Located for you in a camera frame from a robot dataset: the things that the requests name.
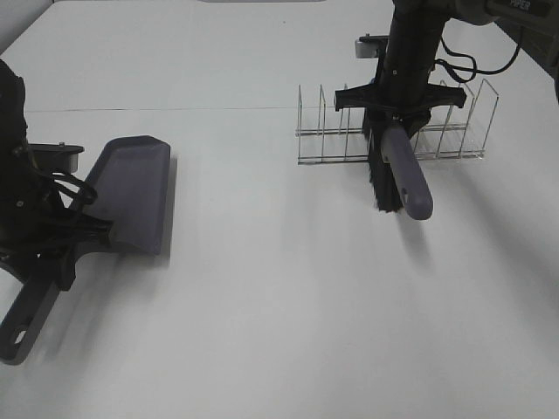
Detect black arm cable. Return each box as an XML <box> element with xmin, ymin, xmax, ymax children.
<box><xmin>25</xmin><ymin>169</ymin><xmax>98</xmax><ymax>210</ymax></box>
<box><xmin>431</xmin><ymin>25</ymin><xmax>525</xmax><ymax>84</ymax></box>

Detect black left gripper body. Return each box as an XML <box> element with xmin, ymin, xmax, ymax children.
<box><xmin>1</xmin><ymin>209</ymin><xmax>114</xmax><ymax>291</ymax></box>

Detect purple plastic dustpan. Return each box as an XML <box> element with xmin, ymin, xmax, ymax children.
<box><xmin>0</xmin><ymin>134</ymin><xmax>179</xmax><ymax>366</ymax></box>

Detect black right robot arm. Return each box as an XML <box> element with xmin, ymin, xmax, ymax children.
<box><xmin>335</xmin><ymin>1</ymin><xmax>558</xmax><ymax>134</ymax></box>

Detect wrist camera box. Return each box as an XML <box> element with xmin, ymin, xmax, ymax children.
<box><xmin>29</xmin><ymin>142</ymin><xmax>85</xmax><ymax>174</ymax></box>
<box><xmin>355</xmin><ymin>34</ymin><xmax>389</xmax><ymax>59</ymax></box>

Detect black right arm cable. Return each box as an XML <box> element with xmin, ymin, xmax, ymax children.
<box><xmin>431</xmin><ymin>25</ymin><xmax>525</xmax><ymax>84</ymax></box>

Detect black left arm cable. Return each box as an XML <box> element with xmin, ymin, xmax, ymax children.
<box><xmin>25</xmin><ymin>169</ymin><xmax>98</xmax><ymax>210</ymax></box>

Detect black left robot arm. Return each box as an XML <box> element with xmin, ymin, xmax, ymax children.
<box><xmin>1</xmin><ymin>63</ymin><xmax>112</xmax><ymax>291</ymax></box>

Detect chrome wire rack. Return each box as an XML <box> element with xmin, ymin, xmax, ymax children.
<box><xmin>295</xmin><ymin>79</ymin><xmax>500</xmax><ymax>165</ymax></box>

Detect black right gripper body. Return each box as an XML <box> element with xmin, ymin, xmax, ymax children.
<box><xmin>334</xmin><ymin>83</ymin><xmax>466</xmax><ymax>131</ymax></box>

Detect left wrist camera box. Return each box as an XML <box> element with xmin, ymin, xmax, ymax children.
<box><xmin>29</xmin><ymin>142</ymin><xmax>85</xmax><ymax>174</ymax></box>

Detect purple brush black bristles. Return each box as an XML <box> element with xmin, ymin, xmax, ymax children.
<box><xmin>362</xmin><ymin>111</ymin><xmax>434</xmax><ymax>221</ymax></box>

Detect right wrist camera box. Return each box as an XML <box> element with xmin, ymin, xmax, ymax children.
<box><xmin>355</xmin><ymin>34</ymin><xmax>389</xmax><ymax>59</ymax></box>

